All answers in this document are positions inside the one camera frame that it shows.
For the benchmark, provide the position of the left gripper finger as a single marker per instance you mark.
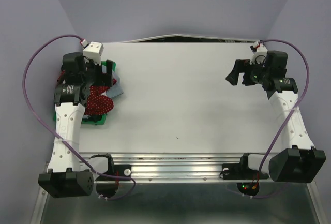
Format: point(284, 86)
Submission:
point(109, 65)
point(107, 81)

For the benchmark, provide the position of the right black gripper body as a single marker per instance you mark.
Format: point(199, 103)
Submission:
point(254, 73)

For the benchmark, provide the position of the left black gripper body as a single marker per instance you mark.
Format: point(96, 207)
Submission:
point(93, 74)

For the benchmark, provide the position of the red polka dot skirt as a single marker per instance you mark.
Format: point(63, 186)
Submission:
point(64, 107)

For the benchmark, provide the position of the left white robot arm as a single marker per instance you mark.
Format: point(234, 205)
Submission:
point(64, 176)

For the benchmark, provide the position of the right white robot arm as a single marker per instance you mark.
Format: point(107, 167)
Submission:
point(299, 161)

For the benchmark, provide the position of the green plastic bin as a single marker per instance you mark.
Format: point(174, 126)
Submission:
point(96, 103)

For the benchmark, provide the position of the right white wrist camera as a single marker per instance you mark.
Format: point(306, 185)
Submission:
point(260, 53)

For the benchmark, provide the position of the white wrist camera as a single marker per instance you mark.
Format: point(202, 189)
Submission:
point(260, 53)
point(94, 52)

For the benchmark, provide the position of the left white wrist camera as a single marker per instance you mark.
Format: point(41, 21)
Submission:
point(94, 52)

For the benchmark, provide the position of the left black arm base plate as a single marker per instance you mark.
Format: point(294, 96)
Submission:
point(115, 169)

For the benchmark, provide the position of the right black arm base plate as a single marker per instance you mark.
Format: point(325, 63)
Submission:
point(235, 171)

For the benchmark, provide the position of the aluminium rail frame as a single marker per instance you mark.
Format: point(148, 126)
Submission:
point(185, 188)

